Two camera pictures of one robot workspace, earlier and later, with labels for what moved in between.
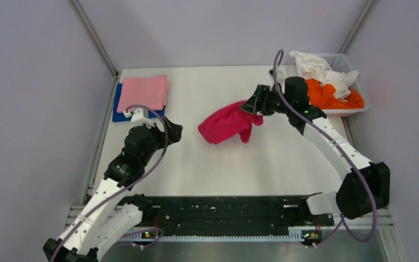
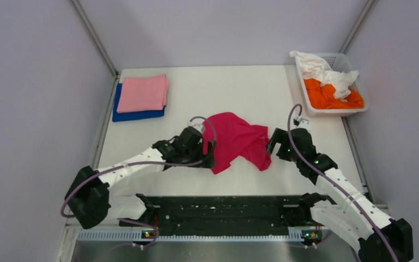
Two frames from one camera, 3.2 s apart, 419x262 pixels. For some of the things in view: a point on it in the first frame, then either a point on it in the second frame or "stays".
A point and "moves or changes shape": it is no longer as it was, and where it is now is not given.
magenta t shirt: x=228 y=121 moves or changes shape
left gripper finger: x=173 y=132 → x=209 y=159
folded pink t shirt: x=151 y=91 stays
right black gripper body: x=274 y=103 → x=299 y=158
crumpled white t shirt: x=312 y=68 stays
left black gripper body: x=158 y=139 → x=194 y=154
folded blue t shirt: x=120 y=117 stays
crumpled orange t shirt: x=321 y=96 stays
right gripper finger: x=254 y=105 → x=281 y=136
